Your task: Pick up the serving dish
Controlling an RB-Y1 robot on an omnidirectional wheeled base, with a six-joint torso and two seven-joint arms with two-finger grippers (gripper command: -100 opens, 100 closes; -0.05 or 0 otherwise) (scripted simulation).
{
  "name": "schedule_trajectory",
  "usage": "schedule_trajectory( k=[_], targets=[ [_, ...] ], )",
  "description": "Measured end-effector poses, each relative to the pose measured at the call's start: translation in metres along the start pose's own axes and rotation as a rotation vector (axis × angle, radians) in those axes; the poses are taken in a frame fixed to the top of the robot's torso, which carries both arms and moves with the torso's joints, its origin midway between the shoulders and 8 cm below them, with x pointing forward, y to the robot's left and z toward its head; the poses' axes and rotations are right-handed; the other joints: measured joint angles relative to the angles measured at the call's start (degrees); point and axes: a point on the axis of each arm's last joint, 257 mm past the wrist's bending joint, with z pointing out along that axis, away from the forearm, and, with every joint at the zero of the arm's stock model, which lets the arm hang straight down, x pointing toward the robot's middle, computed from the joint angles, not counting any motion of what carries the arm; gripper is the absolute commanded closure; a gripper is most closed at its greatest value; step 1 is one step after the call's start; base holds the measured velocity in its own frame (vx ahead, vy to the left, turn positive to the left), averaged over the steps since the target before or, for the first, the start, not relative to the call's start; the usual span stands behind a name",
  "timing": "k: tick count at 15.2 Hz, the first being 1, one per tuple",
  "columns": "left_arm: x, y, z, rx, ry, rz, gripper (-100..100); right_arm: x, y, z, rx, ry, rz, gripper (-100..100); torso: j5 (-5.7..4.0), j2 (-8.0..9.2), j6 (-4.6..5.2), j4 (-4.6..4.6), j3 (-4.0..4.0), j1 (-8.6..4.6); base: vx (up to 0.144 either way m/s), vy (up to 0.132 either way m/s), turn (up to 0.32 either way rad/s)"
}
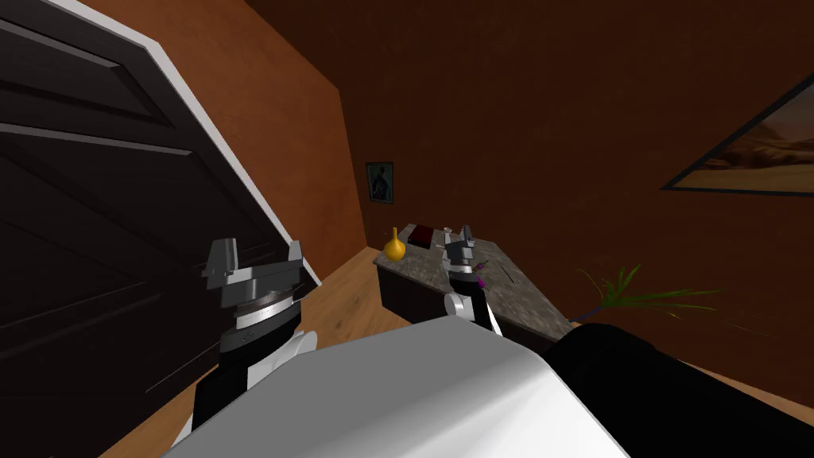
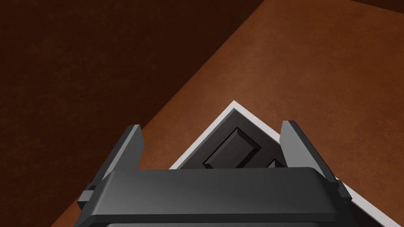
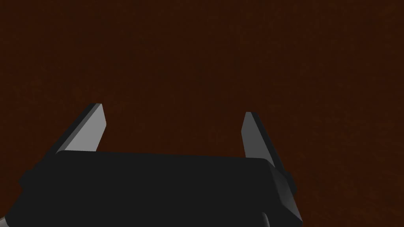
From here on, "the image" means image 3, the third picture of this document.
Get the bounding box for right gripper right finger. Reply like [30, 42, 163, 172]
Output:
[241, 112, 284, 171]

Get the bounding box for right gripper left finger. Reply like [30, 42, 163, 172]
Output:
[54, 103, 107, 154]

